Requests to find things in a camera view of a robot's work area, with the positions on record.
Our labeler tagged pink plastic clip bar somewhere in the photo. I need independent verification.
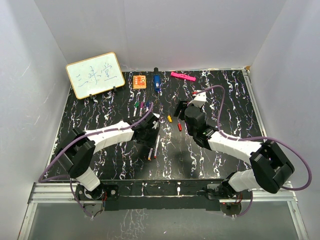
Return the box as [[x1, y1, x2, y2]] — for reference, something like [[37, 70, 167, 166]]
[[170, 72, 196, 82]]

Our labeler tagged orange mini notebook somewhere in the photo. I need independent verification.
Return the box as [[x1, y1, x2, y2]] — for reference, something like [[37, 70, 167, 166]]
[[132, 75, 147, 90]]

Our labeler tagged white pen red tip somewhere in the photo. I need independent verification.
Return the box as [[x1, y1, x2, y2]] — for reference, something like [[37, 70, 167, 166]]
[[153, 135, 160, 159]]

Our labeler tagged small whiteboard with wooden frame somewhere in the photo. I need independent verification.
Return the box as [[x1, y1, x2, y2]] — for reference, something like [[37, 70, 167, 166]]
[[65, 52, 126, 100]]

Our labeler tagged white pen yellow tip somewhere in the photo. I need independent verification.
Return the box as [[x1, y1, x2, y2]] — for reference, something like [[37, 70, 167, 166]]
[[147, 148, 153, 161]]

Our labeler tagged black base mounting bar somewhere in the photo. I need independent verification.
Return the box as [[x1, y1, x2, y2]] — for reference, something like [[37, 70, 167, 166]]
[[75, 179, 251, 211]]

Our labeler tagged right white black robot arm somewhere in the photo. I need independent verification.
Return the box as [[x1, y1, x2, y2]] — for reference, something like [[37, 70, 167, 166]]
[[173, 100, 295, 199]]

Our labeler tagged yellow pen cap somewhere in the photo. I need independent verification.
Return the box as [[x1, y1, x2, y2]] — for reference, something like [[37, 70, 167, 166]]
[[167, 115, 172, 123]]

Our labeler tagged aluminium frame rail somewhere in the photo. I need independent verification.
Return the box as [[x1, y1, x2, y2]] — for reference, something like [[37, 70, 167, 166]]
[[18, 181, 309, 240]]

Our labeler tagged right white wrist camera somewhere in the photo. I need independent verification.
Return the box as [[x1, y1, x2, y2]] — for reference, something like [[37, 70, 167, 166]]
[[187, 90, 207, 108]]

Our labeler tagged red pen cap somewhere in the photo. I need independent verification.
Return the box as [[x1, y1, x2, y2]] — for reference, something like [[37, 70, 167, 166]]
[[177, 123, 182, 132]]

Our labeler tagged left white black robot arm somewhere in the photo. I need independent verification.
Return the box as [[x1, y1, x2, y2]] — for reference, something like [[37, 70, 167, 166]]
[[55, 112, 160, 200]]

